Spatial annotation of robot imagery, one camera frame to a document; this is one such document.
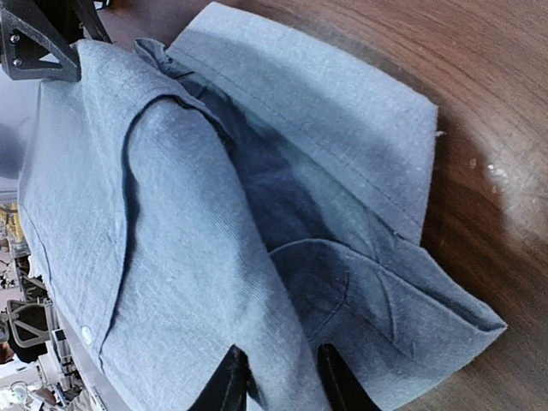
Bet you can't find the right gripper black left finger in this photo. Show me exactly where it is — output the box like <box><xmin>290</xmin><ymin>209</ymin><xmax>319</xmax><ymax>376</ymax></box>
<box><xmin>188</xmin><ymin>345</ymin><xmax>251</xmax><ymax>411</ymax></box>

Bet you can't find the grey long sleeve shirt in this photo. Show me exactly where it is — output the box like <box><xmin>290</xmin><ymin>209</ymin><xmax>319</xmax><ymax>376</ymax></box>
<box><xmin>19</xmin><ymin>3</ymin><xmax>506</xmax><ymax>410</ymax></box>

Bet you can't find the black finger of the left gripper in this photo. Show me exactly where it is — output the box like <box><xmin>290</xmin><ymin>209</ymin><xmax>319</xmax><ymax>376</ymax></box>
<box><xmin>1</xmin><ymin>0</ymin><xmax>81</xmax><ymax>81</ymax></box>
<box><xmin>72</xmin><ymin>0</ymin><xmax>112</xmax><ymax>44</ymax></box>

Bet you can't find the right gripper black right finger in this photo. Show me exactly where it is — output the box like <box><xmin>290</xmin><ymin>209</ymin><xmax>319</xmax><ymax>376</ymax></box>
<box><xmin>318</xmin><ymin>343</ymin><xmax>380</xmax><ymax>411</ymax></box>

